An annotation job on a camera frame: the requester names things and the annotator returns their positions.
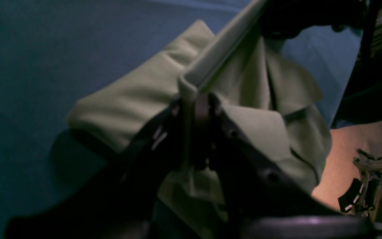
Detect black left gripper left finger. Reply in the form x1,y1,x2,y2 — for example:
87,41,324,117
5,99,183,239

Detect sage green T-shirt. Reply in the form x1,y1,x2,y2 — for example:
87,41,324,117
67,0,332,239

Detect blue table cloth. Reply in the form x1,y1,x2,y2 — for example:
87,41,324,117
0,0,365,239

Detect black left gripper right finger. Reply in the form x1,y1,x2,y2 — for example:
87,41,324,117
193,93,373,239

